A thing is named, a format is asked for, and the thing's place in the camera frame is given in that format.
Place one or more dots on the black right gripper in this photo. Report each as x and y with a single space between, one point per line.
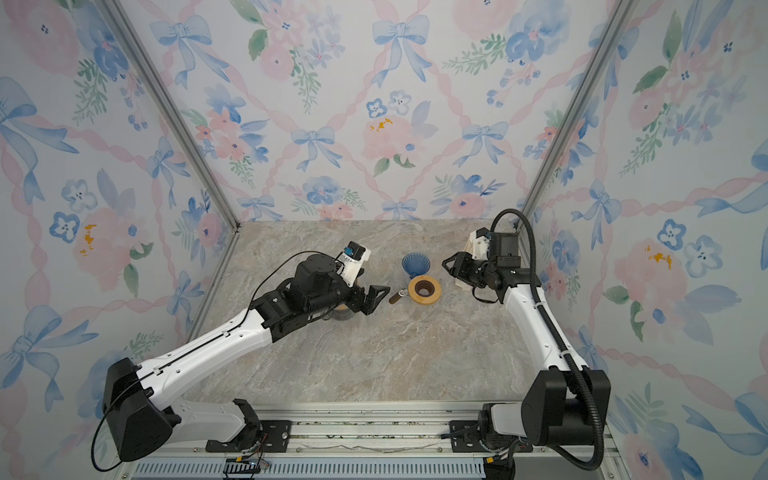
461 266

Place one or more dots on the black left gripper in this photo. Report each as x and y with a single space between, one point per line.
370 303

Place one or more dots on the blue glass dripper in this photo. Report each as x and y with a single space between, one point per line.
415 264

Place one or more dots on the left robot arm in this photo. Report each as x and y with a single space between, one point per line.
142 403

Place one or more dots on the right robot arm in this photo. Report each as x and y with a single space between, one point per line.
566 404

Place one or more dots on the clear glass carafe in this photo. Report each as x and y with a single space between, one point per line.
341 313

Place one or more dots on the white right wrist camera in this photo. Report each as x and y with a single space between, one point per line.
478 244

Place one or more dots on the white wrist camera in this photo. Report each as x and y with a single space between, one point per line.
478 244
352 259

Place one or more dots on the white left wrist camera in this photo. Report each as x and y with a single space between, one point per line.
352 259

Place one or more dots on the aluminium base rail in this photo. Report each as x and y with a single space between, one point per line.
373 440

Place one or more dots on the aluminium frame post right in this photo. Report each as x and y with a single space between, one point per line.
608 41

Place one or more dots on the aluminium frame post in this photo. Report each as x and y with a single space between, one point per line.
117 19
608 41

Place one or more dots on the aluminium frame post left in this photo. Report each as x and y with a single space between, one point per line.
117 19

